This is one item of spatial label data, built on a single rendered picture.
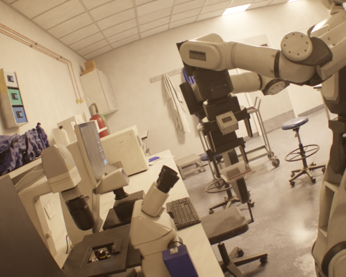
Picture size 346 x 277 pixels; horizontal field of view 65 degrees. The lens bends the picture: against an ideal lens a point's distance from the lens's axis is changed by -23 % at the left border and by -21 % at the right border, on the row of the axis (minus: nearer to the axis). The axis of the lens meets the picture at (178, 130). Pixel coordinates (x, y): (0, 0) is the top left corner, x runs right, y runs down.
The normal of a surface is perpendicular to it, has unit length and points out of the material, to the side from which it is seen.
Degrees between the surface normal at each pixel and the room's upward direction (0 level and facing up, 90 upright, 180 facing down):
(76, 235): 90
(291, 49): 59
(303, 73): 147
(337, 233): 90
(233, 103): 102
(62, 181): 90
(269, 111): 90
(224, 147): 78
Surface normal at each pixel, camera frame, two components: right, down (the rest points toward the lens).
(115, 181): -0.07, -0.04
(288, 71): -0.55, 0.59
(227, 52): 0.19, 0.26
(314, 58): -0.44, -0.30
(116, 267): -0.34, -0.94
